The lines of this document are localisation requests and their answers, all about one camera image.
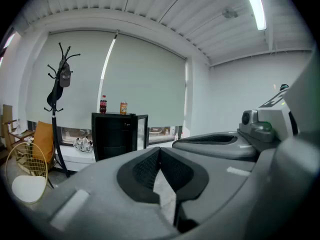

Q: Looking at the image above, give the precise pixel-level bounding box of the black mini fridge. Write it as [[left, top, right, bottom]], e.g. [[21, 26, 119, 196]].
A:
[[91, 111, 150, 163]]

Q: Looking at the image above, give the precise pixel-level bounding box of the grey cap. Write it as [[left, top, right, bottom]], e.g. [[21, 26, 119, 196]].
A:
[[58, 63, 72, 88]]

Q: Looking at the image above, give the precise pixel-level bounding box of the grey roller blind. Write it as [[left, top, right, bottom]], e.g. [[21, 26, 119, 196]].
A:
[[101, 32, 188, 129], [24, 30, 112, 130]]

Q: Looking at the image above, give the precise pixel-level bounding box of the black bag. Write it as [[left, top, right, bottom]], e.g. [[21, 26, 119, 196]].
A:
[[46, 83, 65, 105]]

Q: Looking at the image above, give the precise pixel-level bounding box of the black coat rack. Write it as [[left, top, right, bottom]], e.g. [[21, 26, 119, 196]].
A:
[[43, 42, 81, 179]]

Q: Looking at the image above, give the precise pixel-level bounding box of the cola bottle red cap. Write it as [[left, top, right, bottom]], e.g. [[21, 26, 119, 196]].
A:
[[99, 95, 108, 114]]

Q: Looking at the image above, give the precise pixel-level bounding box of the white seat cushion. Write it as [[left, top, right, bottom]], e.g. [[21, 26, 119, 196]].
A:
[[11, 175, 47, 203]]

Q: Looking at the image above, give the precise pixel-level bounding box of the ceiling tube light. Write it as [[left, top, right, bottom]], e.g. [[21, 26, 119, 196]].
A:
[[240, 0, 268, 32]]

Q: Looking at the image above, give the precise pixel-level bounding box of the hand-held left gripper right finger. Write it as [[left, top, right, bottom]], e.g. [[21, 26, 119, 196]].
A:
[[159, 131, 320, 240]]

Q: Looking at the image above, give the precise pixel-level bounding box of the orange bag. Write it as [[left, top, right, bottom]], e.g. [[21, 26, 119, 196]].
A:
[[31, 120, 55, 164]]

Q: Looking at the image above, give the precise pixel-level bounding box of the white window ledge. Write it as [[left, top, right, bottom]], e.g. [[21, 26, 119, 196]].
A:
[[56, 143, 176, 171]]

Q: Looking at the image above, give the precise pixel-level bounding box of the folded patterned umbrella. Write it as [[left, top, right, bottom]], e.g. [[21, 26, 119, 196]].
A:
[[72, 136, 94, 153]]

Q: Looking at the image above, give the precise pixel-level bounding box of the wooden shelf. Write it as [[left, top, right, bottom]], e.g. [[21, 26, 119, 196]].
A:
[[1, 118, 35, 160]]

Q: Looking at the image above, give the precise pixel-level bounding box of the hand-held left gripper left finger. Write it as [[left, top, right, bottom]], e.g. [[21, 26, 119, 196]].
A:
[[28, 146, 181, 240]]

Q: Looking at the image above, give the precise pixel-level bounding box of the wooden board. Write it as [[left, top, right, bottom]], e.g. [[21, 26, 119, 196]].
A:
[[1, 104, 14, 125]]

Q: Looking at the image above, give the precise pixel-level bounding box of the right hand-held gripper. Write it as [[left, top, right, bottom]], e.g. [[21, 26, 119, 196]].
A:
[[171, 83, 300, 163]]

